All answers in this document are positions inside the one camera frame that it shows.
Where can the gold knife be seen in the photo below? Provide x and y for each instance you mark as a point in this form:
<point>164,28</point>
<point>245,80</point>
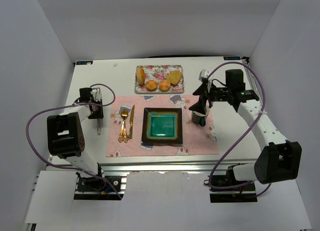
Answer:
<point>131,122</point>

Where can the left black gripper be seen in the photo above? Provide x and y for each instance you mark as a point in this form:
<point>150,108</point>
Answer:
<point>98,115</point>

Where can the floral rectangular tray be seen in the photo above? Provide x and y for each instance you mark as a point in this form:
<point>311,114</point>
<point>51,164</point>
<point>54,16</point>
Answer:
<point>159,73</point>

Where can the round bun left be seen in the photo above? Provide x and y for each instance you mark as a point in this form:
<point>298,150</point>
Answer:
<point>151,85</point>

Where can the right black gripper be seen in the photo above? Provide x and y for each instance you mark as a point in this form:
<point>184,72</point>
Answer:
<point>206,92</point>

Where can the brown bread slice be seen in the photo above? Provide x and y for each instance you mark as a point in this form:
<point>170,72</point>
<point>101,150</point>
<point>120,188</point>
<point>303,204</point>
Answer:
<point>174,77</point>

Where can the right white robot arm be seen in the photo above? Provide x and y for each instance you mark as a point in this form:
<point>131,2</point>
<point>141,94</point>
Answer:
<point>279,159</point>

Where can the aluminium table frame rail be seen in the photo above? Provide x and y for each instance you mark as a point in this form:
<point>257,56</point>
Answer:
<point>191,163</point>

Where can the silver metal tongs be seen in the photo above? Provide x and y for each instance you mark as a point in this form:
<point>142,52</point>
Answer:
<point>98,110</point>

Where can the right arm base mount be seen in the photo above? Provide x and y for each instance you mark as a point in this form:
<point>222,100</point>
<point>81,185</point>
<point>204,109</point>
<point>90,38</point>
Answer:
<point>226,189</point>

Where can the orange donut bread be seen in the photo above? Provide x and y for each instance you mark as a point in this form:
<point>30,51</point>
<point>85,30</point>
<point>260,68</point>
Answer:
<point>140,76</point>

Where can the round bun right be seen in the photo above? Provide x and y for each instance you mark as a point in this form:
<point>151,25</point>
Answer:
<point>164,85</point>

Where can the round bun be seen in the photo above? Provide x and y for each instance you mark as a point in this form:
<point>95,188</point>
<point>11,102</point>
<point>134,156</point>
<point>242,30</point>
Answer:
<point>151,85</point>
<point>164,85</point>

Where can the black teal square plate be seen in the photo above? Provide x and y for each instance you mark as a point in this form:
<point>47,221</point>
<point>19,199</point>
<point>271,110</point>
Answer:
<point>162,126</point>

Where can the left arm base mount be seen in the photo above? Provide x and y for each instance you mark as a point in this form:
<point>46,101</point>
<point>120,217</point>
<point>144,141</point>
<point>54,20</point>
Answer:
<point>92,189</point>

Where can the dark green mug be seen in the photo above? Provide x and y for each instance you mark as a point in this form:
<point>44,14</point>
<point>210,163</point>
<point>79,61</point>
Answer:
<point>199,118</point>

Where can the gold fork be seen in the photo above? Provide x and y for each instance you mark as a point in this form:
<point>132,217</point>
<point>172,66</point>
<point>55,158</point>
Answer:
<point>123,134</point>

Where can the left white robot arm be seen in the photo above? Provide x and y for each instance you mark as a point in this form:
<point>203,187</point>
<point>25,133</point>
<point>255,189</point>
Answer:
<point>65,134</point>

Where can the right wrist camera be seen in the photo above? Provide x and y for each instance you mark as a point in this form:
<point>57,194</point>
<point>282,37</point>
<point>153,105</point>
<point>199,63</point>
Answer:
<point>203,74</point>

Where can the pink cartoon placemat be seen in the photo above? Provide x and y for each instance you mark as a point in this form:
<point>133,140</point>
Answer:
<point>197,140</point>

